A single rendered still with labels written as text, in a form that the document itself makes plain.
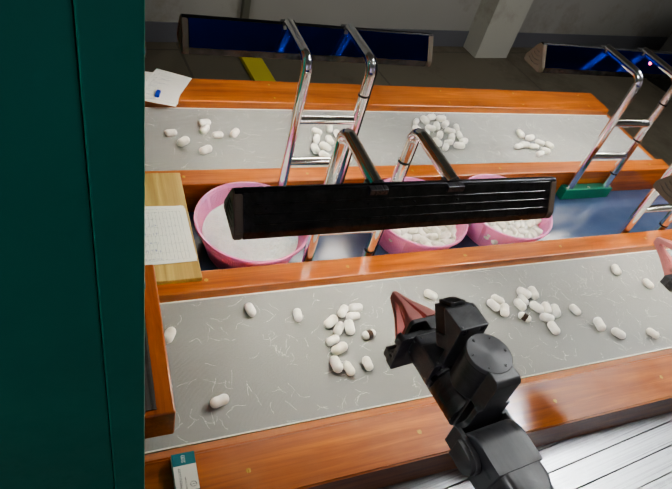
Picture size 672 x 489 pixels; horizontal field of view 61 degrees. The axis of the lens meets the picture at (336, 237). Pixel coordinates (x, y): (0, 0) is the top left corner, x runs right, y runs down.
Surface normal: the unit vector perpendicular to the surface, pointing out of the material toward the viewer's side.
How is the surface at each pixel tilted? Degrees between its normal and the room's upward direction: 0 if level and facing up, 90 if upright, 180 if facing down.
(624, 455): 0
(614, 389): 0
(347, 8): 90
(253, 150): 0
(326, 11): 90
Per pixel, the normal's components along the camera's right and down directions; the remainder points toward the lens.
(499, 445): 0.22, -0.71
